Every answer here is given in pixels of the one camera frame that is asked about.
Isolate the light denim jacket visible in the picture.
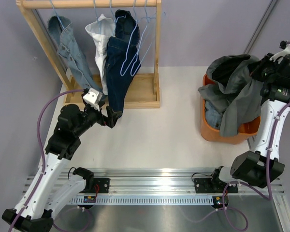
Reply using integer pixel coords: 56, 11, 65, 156
47, 16, 102, 92

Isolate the wooden clothes rack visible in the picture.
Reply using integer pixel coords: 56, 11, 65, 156
16, 0, 162, 109

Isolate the light blue skirt hanger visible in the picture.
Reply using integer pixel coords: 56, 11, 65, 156
119, 0, 138, 77

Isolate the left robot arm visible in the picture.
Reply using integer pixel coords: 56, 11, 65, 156
2, 104, 122, 232

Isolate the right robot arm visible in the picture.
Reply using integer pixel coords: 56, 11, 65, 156
200, 52, 290, 191

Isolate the light blue shirt hanger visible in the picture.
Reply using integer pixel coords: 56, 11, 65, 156
93, 0, 101, 34

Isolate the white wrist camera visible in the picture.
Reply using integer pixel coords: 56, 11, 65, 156
270, 41, 290, 61
82, 88, 103, 111

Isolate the orange plastic basket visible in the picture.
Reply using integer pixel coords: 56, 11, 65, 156
199, 73, 261, 145

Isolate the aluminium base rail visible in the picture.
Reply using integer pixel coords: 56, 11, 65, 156
21, 168, 285, 206

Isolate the white shirt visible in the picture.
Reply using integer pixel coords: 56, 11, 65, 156
85, 14, 115, 95

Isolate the dark blue denim garment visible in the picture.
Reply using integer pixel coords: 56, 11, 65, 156
105, 10, 141, 112

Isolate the light blue grey-skirt hanger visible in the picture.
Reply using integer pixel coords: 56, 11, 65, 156
129, 0, 166, 76

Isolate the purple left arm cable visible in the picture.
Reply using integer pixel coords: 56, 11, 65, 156
7, 88, 85, 232

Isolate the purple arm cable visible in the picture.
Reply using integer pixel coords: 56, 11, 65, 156
265, 41, 290, 201
7, 88, 85, 232

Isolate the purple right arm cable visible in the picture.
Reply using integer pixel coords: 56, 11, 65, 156
265, 41, 290, 201

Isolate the light blue dark-denim hanger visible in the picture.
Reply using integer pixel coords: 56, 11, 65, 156
109, 0, 126, 25

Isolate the grey pleated skirt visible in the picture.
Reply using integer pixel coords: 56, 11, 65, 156
198, 54, 263, 137

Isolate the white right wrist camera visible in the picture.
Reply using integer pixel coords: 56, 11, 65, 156
270, 41, 290, 61

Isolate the light blue denim skirt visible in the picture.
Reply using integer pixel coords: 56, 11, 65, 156
204, 101, 226, 130

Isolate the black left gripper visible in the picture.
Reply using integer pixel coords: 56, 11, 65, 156
73, 101, 121, 137

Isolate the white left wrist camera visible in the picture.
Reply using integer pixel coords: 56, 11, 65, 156
82, 88, 103, 111

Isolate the aluminium corner post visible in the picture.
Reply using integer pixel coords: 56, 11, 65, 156
243, 0, 280, 54

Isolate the light blue jacket hanger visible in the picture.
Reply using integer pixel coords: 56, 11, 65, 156
50, 0, 65, 30

